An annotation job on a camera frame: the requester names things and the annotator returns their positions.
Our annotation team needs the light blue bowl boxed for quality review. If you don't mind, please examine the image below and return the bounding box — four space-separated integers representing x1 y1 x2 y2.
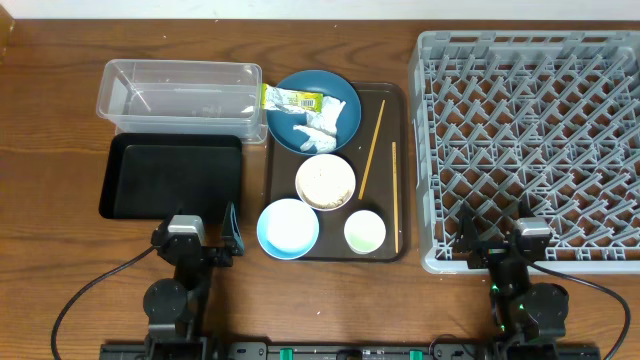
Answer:
256 198 320 260

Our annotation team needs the white cup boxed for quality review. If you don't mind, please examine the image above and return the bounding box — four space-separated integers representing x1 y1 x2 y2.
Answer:
343 210 386 254

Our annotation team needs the pink white bowl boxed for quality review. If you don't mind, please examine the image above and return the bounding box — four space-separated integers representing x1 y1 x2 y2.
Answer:
294 154 356 211

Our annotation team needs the dark blue plate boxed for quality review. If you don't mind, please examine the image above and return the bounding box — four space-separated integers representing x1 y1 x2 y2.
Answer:
266 70 362 155

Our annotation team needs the white tissue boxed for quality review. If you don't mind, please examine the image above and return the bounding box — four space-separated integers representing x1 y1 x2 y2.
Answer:
293 96 346 154

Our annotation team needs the green yellow snack wrapper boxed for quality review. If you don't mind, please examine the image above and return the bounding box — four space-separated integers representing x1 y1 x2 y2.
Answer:
261 83 324 114

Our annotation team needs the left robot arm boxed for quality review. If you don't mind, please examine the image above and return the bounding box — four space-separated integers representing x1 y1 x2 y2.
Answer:
142 202 245 360

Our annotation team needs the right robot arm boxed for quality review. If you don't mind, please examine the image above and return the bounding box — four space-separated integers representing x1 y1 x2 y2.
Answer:
454 203 569 360

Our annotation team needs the black waste tray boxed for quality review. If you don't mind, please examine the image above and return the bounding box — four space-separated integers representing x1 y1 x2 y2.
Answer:
99 133 243 224

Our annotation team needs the grey dishwasher rack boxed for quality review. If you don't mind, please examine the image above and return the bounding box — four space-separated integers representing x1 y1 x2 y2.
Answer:
408 31 639 274

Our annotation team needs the clear plastic waste bin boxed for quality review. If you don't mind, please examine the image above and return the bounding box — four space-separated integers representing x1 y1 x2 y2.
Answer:
96 59 268 144

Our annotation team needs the right wooden chopstick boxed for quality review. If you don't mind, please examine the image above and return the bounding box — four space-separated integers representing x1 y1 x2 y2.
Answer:
391 141 400 254

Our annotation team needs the wooden chopstick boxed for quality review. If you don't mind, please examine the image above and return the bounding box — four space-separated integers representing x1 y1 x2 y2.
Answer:
358 99 386 200
391 141 400 254

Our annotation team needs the left wooden chopstick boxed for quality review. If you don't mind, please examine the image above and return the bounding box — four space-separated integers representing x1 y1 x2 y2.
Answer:
358 99 386 200

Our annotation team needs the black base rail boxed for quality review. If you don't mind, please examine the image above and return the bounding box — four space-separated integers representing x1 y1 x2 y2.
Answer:
98 342 601 360

